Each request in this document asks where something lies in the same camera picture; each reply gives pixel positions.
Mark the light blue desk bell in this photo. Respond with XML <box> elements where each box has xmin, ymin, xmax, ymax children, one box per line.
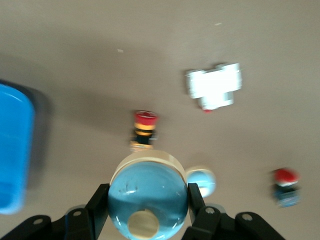
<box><xmin>107</xmin><ymin>149</ymin><xmax>190</xmax><ymax>240</ymax></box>
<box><xmin>186</xmin><ymin>166</ymin><xmax>216</xmax><ymax>198</ymax></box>

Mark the red mushroom push button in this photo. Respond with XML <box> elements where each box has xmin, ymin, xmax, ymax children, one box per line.
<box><xmin>271</xmin><ymin>167</ymin><xmax>302</xmax><ymax>208</ymax></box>

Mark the red yellow emergency stop button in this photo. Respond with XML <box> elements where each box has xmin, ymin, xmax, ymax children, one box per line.
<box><xmin>128</xmin><ymin>110</ymin><xmax>160</xmax><ymax>153</ymax></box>

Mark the blue plastic tray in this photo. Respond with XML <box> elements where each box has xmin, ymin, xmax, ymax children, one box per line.
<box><xmin>0</xmin><ymin>83</ymin><xmax>36</xmax><ymax>216</ymax></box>

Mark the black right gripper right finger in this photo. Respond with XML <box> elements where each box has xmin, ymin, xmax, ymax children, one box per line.
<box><xmin>182</xmin><ymin>183</ymin><xmax>286</xmax><ymax>240</ymax></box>

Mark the white circuit breaker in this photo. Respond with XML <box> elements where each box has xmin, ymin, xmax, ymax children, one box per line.
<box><xmin>185</xmin><ymin>62</ymin><xmax>244</xmax><ymax>114</ymax></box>

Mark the brown table cover mat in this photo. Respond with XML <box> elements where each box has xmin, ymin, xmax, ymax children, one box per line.
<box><xmin>0</xmin><ymin>0</ymin><xmax>320</xmax><ymax>240</ymax></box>

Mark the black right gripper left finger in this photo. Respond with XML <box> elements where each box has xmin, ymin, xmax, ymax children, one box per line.
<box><xmin>0</xmin><ymin>183</ymin><xmax>111</xmax><ymax>240</ymax></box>

